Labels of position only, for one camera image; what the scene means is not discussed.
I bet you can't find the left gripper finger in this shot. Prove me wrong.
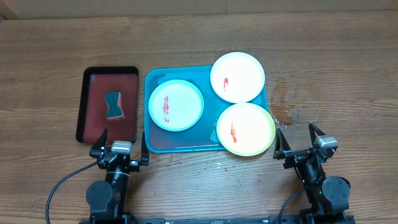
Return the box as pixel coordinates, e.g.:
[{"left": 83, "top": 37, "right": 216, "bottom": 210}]
[
  {"left": 91, "top": 128, "right": 108, "bottom": 151},
  {"left": 141, "top": 131, "right": 149, "bottom": 162}
]

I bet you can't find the green and orange sponge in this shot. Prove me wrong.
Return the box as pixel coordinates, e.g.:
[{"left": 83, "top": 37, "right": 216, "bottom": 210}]
[{"left": 104, "top": 91, "right": 125, "bottom": 121}]

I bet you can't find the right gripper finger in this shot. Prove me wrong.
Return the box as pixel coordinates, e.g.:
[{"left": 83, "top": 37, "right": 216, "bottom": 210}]
[
  {"left": 308, "top": 122, "right": 325, "bottom": 145},
  {"left": 274, "top": 128, "right": 292, "bottom": 156}
]

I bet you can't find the yellow-green plate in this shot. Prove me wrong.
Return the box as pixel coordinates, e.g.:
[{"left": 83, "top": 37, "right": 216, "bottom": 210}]
[{"left": 216, "top": 103, "right": 275, "bottom": 157}]

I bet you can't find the white plate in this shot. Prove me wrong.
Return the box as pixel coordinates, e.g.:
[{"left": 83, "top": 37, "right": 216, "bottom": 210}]
[{"left": 210, "top": 52, "right": 265, "bottom": 103}]

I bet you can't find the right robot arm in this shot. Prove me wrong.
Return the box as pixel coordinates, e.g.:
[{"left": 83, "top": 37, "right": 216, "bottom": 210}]
[{"left": 273, "top": 123, "right": 355, "bottom": 223}]

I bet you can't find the light blue plate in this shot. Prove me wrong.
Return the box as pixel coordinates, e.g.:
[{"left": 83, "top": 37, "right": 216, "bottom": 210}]
[{"left": 149, "top": 80, "right": 204, "bottom": 131}]

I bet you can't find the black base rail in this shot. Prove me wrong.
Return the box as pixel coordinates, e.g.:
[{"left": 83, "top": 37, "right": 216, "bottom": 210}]
[{"left": 79, "top": 214, "right": 355, "bottom": 224}]

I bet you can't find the black and red tray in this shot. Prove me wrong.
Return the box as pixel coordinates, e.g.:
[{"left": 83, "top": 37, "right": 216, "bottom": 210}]
[{"left": 76, "top": 66, "right": 139, "bottom": 144}]

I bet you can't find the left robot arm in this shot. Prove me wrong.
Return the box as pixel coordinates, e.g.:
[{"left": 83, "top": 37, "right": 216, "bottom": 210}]
[{"left": 86, "top": 129, "right": 149, "bottom": 223}]

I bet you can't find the teal plastic tray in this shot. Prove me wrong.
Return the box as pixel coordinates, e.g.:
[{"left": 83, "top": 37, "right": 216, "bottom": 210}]
[{"left": 144, "top": 66, "right": 267, "bottom": 153}]

